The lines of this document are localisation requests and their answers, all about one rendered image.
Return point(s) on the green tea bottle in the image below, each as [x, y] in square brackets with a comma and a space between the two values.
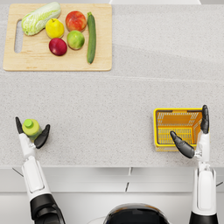
[31, 128]

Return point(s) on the yellow slatted basket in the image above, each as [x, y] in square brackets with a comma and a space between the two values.
[175, 128]

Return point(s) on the wooden cutting board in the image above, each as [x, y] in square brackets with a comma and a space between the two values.
[58, 59]

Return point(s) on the dark round robot body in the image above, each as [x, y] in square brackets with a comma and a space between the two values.
[135, 214]

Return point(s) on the dark red plum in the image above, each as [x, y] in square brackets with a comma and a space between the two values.
[58, 46]

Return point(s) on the green apple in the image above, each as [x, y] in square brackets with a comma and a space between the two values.
[75, 40]

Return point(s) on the yellow pear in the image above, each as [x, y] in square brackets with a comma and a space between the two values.
[54, 28]

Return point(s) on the green cucumber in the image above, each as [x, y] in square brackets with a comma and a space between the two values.
[91, 38]

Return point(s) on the napa cabbage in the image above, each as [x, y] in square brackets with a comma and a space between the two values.
[39, 19]

